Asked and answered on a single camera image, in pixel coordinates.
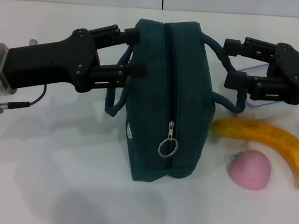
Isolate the pink peach toy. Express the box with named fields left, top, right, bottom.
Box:
left=226, top=147, right=273, bottom=192

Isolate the dark left arm cable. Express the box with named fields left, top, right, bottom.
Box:
left=0, top=81, right=49, bottom=119

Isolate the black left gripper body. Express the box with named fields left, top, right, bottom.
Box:
left=1, top=24, right=102, bottom=95

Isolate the clear blue-rimmed plastic container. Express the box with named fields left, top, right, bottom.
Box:
left=232, top=60, right=299, bottom=123

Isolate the dark teal fabric lunch bag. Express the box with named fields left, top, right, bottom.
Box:
left=99, top=15, right=251, bottom=189

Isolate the yellow banana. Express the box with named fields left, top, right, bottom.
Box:
left=206, top=115, right=299, bottom=191

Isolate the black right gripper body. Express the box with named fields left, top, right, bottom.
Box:
left=264, top=42, right=299, bottom=105

